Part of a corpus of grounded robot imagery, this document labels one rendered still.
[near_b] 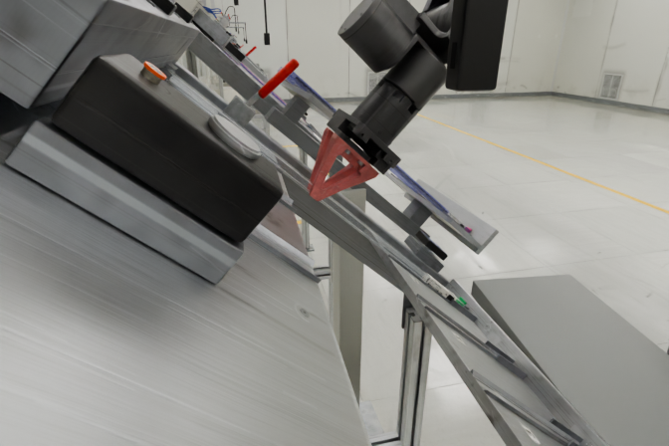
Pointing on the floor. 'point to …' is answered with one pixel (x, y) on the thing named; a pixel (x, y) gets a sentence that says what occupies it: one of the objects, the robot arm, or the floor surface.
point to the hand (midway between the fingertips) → (316, 190)
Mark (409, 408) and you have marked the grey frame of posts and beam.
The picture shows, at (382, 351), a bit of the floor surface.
